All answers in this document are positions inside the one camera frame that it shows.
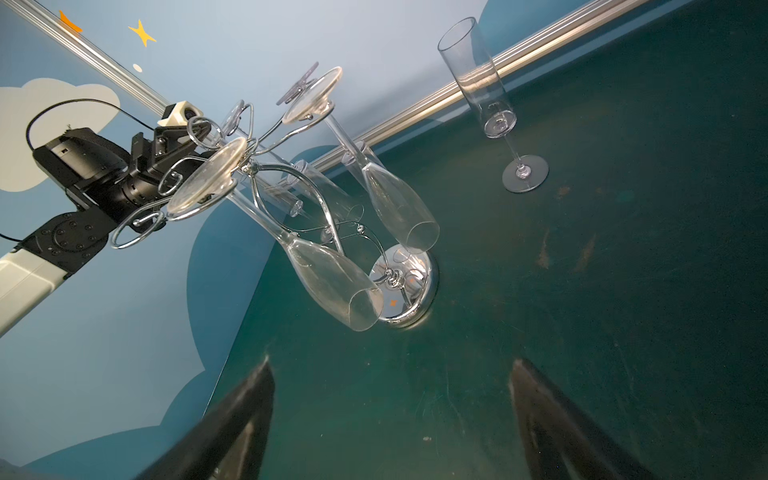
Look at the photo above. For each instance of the aluminium back frame rail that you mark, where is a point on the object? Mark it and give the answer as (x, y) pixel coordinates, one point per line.
(213, 53)

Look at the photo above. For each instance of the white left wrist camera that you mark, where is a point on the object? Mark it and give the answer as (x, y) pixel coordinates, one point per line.
(178, 114)

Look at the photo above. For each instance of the clear wine glass far right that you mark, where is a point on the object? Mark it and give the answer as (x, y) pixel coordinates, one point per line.
(398, 206)

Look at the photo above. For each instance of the clear flute glass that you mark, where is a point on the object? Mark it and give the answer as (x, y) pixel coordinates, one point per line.
(304, 82)
(281, 183)
(464, 52)

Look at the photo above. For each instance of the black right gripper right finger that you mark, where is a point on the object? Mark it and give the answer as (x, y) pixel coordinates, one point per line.
(559, 438)

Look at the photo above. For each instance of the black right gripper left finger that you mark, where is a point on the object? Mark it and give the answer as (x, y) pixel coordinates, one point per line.
(230, 441)

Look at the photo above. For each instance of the clear wine glass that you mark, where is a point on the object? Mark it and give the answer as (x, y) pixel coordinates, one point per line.
(334, 281)
(398, 206)

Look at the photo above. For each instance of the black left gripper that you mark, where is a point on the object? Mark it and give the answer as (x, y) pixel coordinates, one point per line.
(151, 158)

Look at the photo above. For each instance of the chrome wine glass rack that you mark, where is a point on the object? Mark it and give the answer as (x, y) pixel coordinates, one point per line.
(408, 281)

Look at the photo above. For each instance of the clear wine glass near right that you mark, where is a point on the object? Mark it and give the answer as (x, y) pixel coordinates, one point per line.
(334, 281)

